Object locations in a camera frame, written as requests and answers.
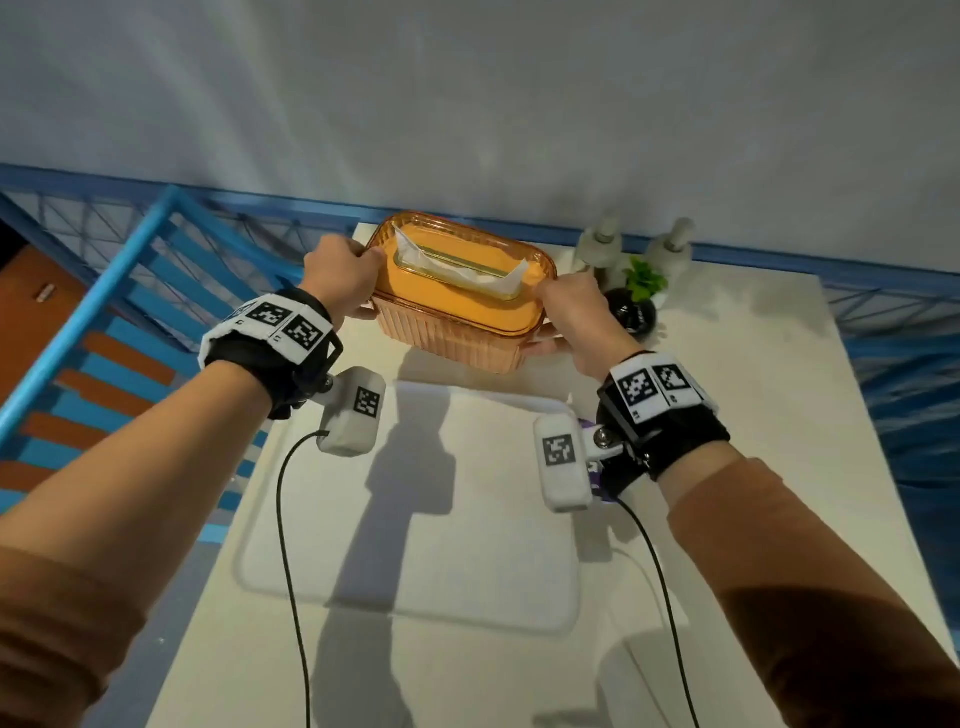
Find person's left hand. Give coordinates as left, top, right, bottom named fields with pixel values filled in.
left=299, top=234, right=387, bottom=332

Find person's right hand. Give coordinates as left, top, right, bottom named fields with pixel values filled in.
left=521, top=271, right=645, bottom=382

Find orange transparent tissue box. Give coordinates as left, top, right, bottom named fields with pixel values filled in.
left=365, top=211, right=559, bottom=375

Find person's left forearm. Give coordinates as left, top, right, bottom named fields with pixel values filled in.
left=0, top=361, right=273, bottom=728

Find person's right forearm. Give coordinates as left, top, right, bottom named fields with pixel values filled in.
left=657, top=440, right=960, bottom=728

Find black wristband with marker tags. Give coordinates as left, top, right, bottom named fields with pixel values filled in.
left=597, top=350, right=732, bottom=501
left=198, top=288, right=345, bottom=421

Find small plant in black pot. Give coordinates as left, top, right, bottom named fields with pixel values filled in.
left=605, top=255, right=670, bottom=339

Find white tissue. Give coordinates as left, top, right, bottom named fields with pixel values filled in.
left=392, top=225, right=530, bottom=300

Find white pump bottle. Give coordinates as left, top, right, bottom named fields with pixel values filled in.
left=573, top=216, right=624, bottom=291
left=645, top=216, right=698, bottom=288

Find white tray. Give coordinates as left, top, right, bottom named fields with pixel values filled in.
left=233, top=378, right=584, bottom=636

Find blue metal railing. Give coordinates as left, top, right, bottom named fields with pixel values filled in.
left=0, top=162, right=960, bottom=654

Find orange and blue stairs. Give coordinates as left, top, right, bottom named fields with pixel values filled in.
left=0, top=241, right=271, bottom=546

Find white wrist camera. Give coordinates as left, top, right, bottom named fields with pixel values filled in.
left=315, top=366, right=388, bottom=459
left=533, top=412, right=625, bottom=514

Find black cable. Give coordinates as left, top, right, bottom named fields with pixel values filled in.
left=614, top=496, right=703, bottom=728
left=275, top=429, right=332, bottom=728

